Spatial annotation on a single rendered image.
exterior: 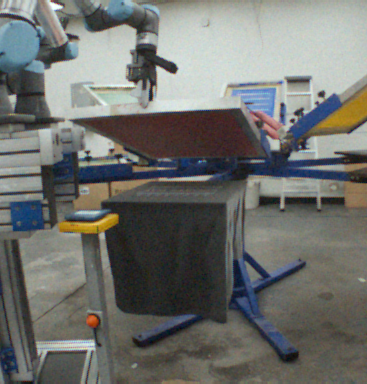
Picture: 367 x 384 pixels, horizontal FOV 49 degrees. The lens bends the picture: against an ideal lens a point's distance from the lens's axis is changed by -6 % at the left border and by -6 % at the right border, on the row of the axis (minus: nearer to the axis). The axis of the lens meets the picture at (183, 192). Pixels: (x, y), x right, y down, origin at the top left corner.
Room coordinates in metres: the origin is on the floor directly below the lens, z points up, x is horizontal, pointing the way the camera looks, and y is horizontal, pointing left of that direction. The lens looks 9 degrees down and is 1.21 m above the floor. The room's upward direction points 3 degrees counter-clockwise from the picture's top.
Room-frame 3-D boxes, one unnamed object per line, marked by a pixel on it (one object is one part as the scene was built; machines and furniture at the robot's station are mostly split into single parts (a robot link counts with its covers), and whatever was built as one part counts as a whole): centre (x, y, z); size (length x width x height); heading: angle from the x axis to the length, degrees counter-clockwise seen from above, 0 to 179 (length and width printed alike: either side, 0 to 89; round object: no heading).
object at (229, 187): (1.62, 0.01, 0.95); 0.48 x 0.44 x 0.01; 163
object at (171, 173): (2.55, 0.28, 0.90); 1.24 x 0.06 x 0.06; 103
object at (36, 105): (1.59, 0.57, 1.31); 0.15 x 0.15 x 0.10
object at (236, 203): (1.56, -0.19, 0.74); 0.46 x 0.04 x 0.42; 163
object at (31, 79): (1.60, 0.57, 1.42); 0.13 x 0.12 x 0.14; 68
